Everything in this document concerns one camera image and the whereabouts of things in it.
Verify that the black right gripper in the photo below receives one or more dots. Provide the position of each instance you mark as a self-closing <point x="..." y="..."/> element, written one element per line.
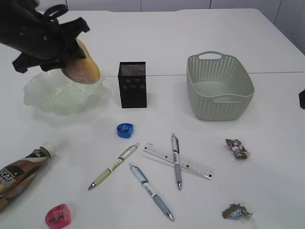
<point x="302" y="99"/>

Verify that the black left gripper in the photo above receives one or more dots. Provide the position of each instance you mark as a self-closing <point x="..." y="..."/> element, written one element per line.
<point x="40" y="38"/>

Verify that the sugared orange bread bun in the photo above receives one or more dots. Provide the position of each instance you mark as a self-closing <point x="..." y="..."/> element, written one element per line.
<point x="81" y="70"/>

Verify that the paper ball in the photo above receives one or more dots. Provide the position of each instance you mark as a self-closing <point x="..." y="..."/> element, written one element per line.
<point x="235" y="211"/>
<point x="237" y="147"/>

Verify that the brown Nescafe coffee bottle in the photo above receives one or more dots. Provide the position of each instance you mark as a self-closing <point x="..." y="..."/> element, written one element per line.
<point x="16" y="177"/>

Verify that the green wavy glass plate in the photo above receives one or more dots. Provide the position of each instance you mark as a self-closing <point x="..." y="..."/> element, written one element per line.
<point x="52" y="92"/>

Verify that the black mesh pen holder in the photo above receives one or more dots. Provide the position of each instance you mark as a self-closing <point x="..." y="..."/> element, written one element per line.
<point x="132" y="84"/>

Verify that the green plastic woven basket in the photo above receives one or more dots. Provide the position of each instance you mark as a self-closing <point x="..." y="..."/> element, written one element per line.
<point x="218" y="89"/>

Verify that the blue pencil sharpener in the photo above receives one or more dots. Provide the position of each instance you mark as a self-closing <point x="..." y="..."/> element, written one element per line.
<point x="125" y="130"/>

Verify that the beige retractable pen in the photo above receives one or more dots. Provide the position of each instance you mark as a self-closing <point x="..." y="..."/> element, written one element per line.
<point x="109" y="170"/>

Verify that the grey retractable pen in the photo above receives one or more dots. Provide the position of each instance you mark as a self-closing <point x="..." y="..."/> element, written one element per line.
<point x="176" y="160"/>

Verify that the blue retractable pen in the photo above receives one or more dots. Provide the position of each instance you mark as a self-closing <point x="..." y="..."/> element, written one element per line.
<point x="136" y="171"/>

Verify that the pink pencil sharpener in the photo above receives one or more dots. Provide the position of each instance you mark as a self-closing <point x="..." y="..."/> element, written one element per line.
<point x="58" y="217"/>

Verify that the clear plastic ruler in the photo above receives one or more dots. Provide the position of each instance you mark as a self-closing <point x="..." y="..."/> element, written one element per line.
<point x="185" y="164"/>

